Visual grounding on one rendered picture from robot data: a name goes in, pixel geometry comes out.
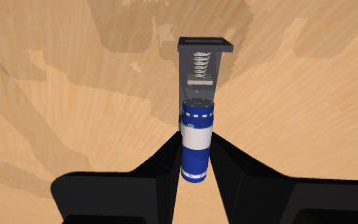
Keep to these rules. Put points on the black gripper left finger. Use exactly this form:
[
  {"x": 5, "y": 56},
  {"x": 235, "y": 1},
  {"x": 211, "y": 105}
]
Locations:
[{"x": 149, "y": 191}]

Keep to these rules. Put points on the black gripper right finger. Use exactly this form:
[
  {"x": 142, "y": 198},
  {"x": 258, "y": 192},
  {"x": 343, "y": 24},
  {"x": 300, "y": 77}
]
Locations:
[{"x": 254, "y": 193}]

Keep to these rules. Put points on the blue and white battery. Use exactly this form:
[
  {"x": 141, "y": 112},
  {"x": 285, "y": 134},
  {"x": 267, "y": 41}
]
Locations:
[{"x": 196, "y": 128}]

